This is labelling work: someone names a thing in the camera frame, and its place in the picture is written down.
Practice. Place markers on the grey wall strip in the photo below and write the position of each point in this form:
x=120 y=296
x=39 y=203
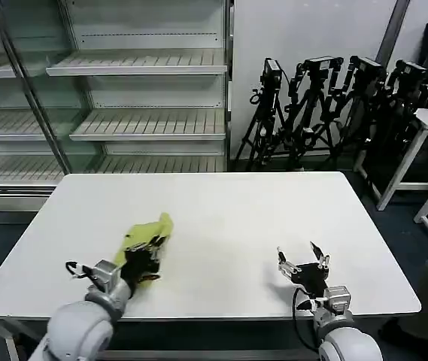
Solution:
x=394 y=30

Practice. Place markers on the black camera tripod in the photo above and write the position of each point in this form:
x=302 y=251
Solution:
x=360 y=94
x=317 y=105
x=270 y=113
x=401 y=101

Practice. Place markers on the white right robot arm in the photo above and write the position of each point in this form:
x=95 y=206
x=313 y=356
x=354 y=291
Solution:
x=339 y=331

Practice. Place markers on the yellow-green cloth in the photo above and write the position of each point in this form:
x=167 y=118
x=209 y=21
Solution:
x=147 y=233

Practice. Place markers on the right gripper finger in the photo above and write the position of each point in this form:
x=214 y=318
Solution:
x=287 y=265
x=320 y=255

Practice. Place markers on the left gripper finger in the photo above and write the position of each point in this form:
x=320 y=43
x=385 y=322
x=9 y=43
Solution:
x=157 y=246
x=138 y=247

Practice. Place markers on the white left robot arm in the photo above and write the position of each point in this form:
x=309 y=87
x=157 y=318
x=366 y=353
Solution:
x=82 y=323

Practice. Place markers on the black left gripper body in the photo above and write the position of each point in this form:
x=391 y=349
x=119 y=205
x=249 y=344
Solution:
x=138 y=267

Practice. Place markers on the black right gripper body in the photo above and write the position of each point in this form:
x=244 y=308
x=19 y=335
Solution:
x=311 y=278

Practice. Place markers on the white open display shelf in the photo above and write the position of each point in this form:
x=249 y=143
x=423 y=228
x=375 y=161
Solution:
x=149 y=94

